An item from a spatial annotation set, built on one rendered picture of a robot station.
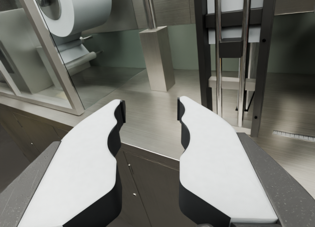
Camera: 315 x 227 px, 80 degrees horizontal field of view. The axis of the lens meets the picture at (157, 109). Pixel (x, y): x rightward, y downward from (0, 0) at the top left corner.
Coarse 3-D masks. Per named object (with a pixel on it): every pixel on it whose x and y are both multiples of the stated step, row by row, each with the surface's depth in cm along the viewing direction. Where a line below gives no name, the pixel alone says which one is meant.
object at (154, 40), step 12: (144, 0) 73; (156, 24) 78; (144, 36) 78; (156, 36) 75; (168, 36) 82; (144, 48) 82; (156, 48) 78; (168, 48) 84; (156, 60) 82; (168, 60) 85; (156, 72) 85; (168, 72) 87; (156, 84) 89; (168, 84) 88
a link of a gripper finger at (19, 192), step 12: (48, 156) 8; (36, 168) 7; (24, 180) 7; (36, 180) 7; (12, 192) 6; (24, 192) 6; (0, 204) 6; (12, 204) 6; (24, 204) 6; (0, 216) 6; (12, 216) 6
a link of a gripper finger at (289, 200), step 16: (256, 144) 8; (256, 160) 7; (272, 160) 7; (272, 176) 6; (288, 176) 6; (272, 192) 6; (288, 192) 6; (304, 192) 6; (288, 208) 5; (304, 208) 5; (240, 224) 5; (256, 224) 5; (272, 224) 5; (288, 224) 5; (304, 224) 5
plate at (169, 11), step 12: (132, 0) 102; (156, 0) 95; (168, 0) 92; (180, 0) 89; (192, 0) 86; (276, 0) 71; (288, 0) 69; (300, 0) 68; (312, 0) 66; (144, 12) 102; (156, 12) 98; (168, 12) 95; (180, 12) 92; (192, 12) 89; (276, 12) 73; (288, 12) 71; (300, 12) 69; (144, 24) 106; (168, 24) 98; (180, 24) 95
